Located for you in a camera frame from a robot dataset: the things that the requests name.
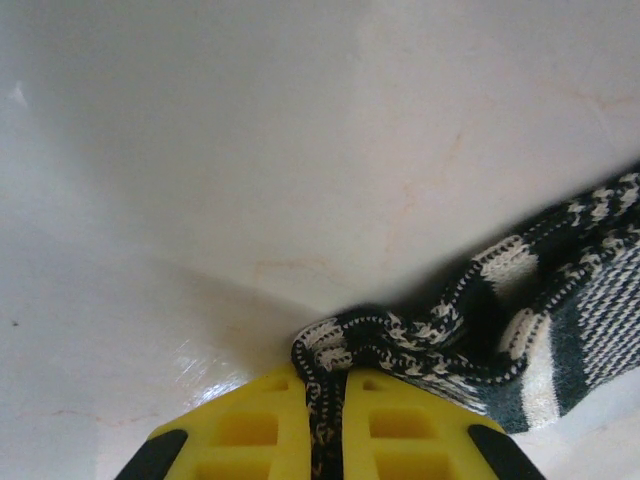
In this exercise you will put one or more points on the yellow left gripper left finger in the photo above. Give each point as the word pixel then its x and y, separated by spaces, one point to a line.
pixel 205 450

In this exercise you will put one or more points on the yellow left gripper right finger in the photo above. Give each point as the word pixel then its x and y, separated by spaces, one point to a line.
pixel 450 450

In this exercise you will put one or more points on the black white patterned sock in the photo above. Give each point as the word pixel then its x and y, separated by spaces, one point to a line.
pixel 575 325

